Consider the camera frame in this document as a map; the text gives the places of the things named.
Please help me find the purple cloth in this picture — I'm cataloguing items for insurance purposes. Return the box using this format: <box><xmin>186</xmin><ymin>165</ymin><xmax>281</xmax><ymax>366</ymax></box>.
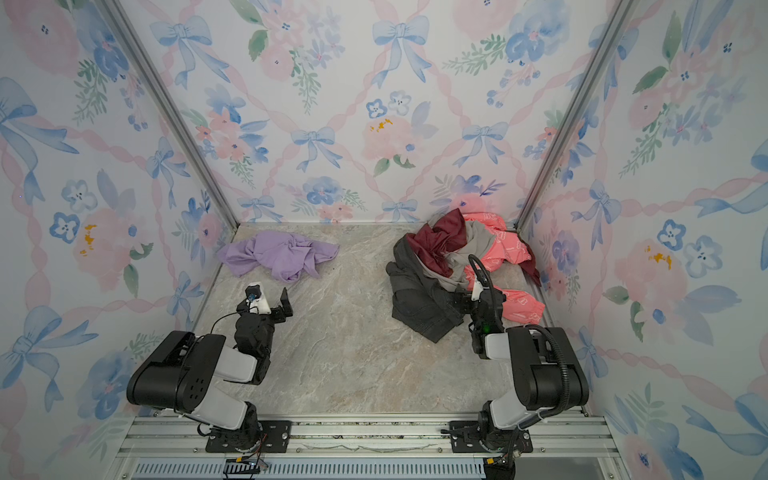
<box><xmin>217</xmin><ymin>230</ymin><xmax>340</xmax><ymax>283</ymax></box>

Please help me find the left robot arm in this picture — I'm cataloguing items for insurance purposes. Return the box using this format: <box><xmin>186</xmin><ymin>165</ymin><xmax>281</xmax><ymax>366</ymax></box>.
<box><xmin>126</xmin><ymin>282</ymin><xmax>293</xmax><ymax>453</ymax></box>

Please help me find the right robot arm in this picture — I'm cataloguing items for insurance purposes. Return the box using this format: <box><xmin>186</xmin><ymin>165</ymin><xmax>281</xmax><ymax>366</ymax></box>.
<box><xmin>448</xmin><ymin>289</ymin><xmax>589</xmax><ymax>452</ymax></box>

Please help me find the dark grey cloth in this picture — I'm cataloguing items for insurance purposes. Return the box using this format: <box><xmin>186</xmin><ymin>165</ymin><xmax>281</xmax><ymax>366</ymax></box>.
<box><xmin>386</xmin><ymin>236</ymin><xmax>469</xmax><ymax>343</ymax></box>

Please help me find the pink patterned cloth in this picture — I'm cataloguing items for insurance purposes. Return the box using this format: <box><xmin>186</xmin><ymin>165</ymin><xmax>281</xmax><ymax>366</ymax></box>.
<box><xmin>463</xmin><ymin>212</ymin><xmax>545</xmax><ymax>324</ymax></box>

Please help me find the taupe grey cloth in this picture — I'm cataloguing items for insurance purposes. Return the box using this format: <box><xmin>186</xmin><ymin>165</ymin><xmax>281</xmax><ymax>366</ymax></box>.
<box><xmin>419</xmin><ymin>220</ymin><xmax>533</xmax><ymax>292</ymax></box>

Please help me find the maroon cloth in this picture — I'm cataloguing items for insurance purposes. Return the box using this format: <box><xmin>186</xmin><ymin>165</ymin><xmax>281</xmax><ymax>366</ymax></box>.
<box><xmin>406</xmin><ymin>208</ymin><xmax>468</xmax><ymax>277</ymax></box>

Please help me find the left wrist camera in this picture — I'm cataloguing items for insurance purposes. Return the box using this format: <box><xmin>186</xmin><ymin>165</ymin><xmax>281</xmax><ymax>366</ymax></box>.
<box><xmin>245</xmin><ymin>282</ymin><xmax>271</xmax><ymax>315</ymax></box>

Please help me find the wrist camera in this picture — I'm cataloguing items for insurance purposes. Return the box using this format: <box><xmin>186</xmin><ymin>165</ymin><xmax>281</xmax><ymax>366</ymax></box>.
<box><xmin>245</xmin><ymin>282</ymin><xmax>271</xmax><ymax>315</ymax></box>
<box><xmin>471</xmin><ymin>278</ymin><xmax>484</xmax><ymax>302</ymax></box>

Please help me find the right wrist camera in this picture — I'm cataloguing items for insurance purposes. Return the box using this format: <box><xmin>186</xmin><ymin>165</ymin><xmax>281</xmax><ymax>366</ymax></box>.
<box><xmin>471</xmin><ymin>278</ymin><xmax>484</xmax><ymax>302</ymax></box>

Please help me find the black corrugated cable conduit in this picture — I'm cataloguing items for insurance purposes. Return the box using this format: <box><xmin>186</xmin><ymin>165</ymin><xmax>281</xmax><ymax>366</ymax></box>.
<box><xmin>467</xmin><ymin>254</ymin><xmax>571</xmax><ymax>430</ymax></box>

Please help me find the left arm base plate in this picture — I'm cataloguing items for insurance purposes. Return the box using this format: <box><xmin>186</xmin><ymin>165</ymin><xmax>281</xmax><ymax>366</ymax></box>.
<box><xmin>197</xmin><ymin>420</ymin><xmax>293</xmax><ymax>454</ymax></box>

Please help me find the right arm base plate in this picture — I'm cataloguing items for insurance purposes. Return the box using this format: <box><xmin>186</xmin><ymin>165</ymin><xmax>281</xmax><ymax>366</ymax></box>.
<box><xmin>440</xmin><ymin>420</ymin><xmax>533</xmax><ymax>455</ymax></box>

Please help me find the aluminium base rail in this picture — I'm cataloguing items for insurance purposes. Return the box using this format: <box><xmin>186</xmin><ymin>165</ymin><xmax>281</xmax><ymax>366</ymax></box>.
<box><xmin>106</xmin><ymin>409</ymin><xmax>629</xmax><ymax>479</ymax></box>

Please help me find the left aluminium corner post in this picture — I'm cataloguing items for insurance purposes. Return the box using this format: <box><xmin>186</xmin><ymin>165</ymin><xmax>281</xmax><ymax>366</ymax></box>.
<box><xmin>95</xmin><ymin>0</ymin><xmax>239</xmax><ymax>231</ymax></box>

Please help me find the aluminium corner post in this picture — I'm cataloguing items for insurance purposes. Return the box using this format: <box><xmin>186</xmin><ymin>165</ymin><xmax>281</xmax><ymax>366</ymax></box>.
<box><xmin>516</xmin><ymin>0</ymin><xmax>635</xmax><ymax>232</ymax></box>
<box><xmin>95</xmin><ymin>0</ymin><xmax>239</xmax><ymax>231</ymax></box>

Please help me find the right aluminium corner post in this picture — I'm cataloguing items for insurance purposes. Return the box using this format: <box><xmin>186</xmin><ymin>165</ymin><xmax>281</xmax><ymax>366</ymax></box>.
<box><xmin>516</xmin><ymin>0</ymin><xmax>635</xmax><ymax>232</ymax></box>

